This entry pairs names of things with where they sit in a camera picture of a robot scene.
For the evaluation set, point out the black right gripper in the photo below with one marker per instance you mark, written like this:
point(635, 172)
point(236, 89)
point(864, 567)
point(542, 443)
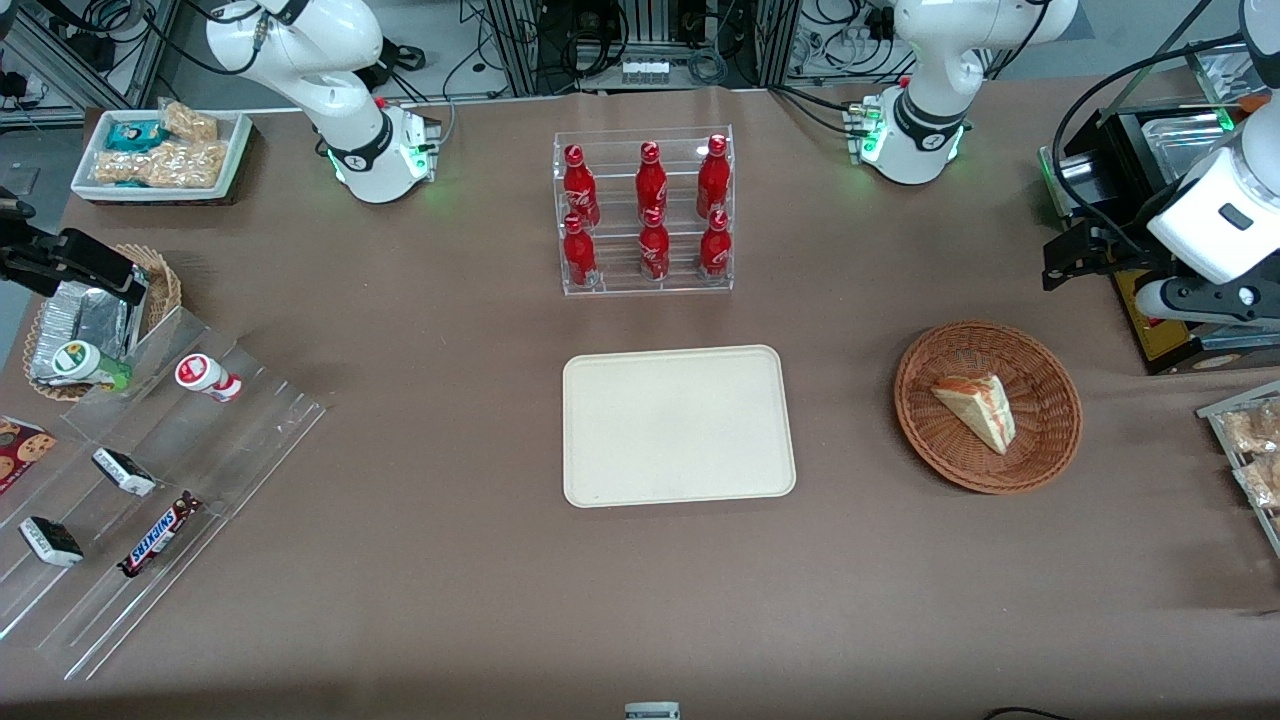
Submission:
point(22, 254)

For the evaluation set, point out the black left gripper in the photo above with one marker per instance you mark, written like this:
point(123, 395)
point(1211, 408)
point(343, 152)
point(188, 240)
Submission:
point(1128, 256)

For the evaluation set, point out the triangle sandwich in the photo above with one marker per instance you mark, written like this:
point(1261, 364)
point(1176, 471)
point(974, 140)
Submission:
point(982, 410)

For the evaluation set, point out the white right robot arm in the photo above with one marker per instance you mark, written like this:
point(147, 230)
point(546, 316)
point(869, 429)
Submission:
point(340, 110)

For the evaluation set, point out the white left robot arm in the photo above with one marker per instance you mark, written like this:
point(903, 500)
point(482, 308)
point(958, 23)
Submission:
point(930, 100)

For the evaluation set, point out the small brown wicker basket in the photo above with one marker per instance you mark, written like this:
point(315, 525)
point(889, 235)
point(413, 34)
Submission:
point(165, 285)

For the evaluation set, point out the white rectangular snack tray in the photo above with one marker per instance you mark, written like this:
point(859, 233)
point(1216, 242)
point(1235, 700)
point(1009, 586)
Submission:
point(236, 150)

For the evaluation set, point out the large brown wicker basket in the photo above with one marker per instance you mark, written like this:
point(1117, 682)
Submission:
point(945, 440)

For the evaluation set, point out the grey tray with snack packs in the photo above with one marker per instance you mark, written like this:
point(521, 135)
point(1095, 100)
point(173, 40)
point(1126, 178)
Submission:
point(1215, 420)

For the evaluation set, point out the beige rectangular tray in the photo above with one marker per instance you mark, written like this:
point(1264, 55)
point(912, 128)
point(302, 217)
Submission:
point(678, 425)

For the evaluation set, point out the silver foil packet stack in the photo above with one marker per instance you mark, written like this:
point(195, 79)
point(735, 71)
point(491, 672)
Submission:
point(85, 318)

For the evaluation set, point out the green white yogurt bottle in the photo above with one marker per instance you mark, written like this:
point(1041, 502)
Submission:
point(85, 363)

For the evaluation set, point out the red white yogurt bottle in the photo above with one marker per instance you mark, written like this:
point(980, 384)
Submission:
point(205, 377)

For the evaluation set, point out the black food warmer appliance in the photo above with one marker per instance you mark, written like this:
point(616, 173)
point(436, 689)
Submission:
point(1160, 335)

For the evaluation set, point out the large puffed rice snack pack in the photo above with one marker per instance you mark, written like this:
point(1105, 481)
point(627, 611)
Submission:
point(165, 165)

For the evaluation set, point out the teal snack packet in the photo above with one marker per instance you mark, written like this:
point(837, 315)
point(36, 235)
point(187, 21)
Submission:
point(133, 135)

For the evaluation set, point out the small puffed rice snack pack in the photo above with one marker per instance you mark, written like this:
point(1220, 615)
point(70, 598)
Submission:
point(190, 122)

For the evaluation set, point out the steel pan in warmer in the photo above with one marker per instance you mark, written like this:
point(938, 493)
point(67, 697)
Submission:
point(1185, 140)

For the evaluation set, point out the clear acrylic stepped shelf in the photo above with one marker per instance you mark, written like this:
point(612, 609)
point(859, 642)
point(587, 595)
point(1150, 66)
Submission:
point(230, 440)

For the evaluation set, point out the black white chocolate bar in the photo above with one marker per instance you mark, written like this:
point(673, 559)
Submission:
point(50, 541)
point(124, 472)

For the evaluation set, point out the chocolate chip cookie box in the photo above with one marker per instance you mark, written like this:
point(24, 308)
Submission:
point(20, 450)

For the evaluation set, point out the Snickers chocolate bar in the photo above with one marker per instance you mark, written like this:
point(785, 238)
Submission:
point(158, 537)

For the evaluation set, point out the clear bagged pastry pack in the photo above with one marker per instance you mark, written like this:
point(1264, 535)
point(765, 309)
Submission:
point(1255, 428)
point(1262, 482)

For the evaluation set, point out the red cola bottle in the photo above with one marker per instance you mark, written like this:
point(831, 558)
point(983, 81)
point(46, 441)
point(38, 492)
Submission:
point(578, 255)
point(654, 250)
point(715, 248)
point(713, 178)
point(580, 190)
point(651, 183)

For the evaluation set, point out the clear acrylic bottle rack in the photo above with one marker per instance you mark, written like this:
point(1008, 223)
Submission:
point(615, 280)

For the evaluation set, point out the white power strip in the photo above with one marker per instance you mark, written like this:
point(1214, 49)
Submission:
point(645, 72)

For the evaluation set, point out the white grey device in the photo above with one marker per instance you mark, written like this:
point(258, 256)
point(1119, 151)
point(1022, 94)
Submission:
point(652, 711)

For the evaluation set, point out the aluminium equipment frame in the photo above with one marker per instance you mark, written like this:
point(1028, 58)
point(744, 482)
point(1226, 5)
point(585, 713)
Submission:
point(520, 45)

